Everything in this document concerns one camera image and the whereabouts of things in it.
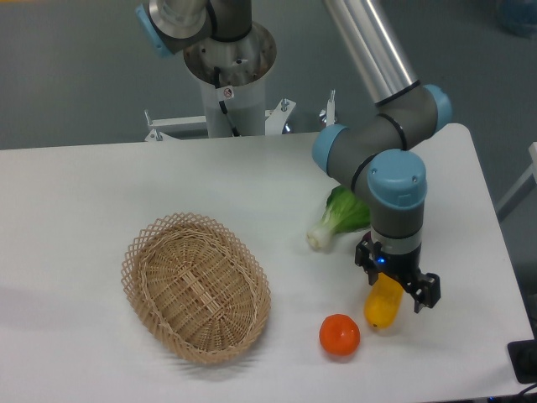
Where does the green bok choy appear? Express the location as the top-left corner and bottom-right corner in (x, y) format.
(306, 186), (370, 250)

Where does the yellow mango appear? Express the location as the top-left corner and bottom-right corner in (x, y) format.
(363, 273), (404, 329)

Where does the woven wicker basket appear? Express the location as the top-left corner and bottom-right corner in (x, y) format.
(121, 212), (271, 364)

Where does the black device at table edge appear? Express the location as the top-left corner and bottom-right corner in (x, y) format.
(507, 339), (536, 385)

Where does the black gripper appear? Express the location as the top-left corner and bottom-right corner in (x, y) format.
(355, 238), (441, 313)

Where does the black cable on pedestal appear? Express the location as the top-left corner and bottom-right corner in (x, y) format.
(213, 66), (241, 138)

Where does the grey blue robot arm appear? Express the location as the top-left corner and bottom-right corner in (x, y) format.
(136, 1), (452, 309)

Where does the white frame at right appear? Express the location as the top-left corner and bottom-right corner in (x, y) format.
(495, 142), (536, 222)

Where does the orange tangerine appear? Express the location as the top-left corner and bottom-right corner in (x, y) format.
(319, 314), (361, 357)

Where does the blue object top right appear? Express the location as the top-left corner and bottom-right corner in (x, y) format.
(496, 0), (536, 39)

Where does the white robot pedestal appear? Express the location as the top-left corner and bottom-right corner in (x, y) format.
(143, 21), (339, 142)

